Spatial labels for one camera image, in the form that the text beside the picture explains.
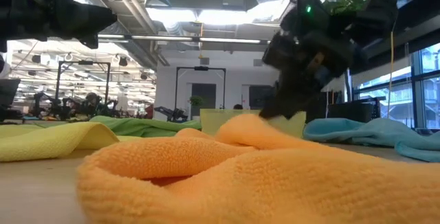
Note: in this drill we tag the black wall screen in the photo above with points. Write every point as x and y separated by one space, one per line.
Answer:
261 96

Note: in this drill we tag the dark computer monitor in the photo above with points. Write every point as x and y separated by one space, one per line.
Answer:
8 91

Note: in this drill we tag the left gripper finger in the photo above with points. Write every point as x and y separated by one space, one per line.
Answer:
89 42
98 19

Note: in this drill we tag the yellow microfiber towel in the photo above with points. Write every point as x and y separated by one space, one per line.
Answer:
51 141

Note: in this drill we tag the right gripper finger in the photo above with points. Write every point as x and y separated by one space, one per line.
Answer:
282 100
314 95

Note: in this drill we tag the green microfiber towel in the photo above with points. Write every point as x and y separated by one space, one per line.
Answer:
144 127

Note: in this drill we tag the small background potted plant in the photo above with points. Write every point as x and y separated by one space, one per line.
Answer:
196 101

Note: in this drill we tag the person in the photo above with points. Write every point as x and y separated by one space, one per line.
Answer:
238 106
92 100

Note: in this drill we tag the black equipment rack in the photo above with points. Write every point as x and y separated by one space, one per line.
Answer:
354 112

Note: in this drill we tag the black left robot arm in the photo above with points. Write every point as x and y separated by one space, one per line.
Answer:
20 7

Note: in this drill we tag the black robot station frame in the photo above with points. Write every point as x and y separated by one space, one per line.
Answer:
84 62
201 68

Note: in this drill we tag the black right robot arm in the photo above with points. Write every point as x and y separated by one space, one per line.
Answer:
374 14

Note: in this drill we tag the orange microfiber towel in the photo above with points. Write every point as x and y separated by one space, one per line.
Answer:
240 182

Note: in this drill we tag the yellow translucent plastic bin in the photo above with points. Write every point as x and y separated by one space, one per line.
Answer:
213 122

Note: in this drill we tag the long ceiling light strip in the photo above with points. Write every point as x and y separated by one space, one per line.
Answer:
165 38

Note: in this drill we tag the black plant pot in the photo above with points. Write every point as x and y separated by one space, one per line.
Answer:
318 112

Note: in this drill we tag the background black robot arm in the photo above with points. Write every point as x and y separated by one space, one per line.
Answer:
172 114

